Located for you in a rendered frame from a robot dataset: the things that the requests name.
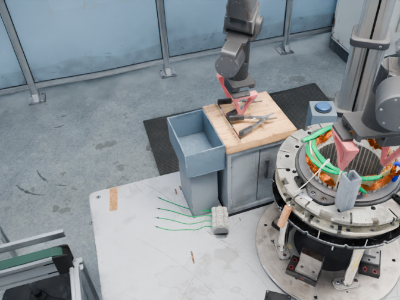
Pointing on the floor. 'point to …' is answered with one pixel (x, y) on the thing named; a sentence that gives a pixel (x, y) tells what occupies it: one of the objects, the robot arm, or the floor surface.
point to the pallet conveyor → (46, 266)
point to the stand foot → (12, 293)
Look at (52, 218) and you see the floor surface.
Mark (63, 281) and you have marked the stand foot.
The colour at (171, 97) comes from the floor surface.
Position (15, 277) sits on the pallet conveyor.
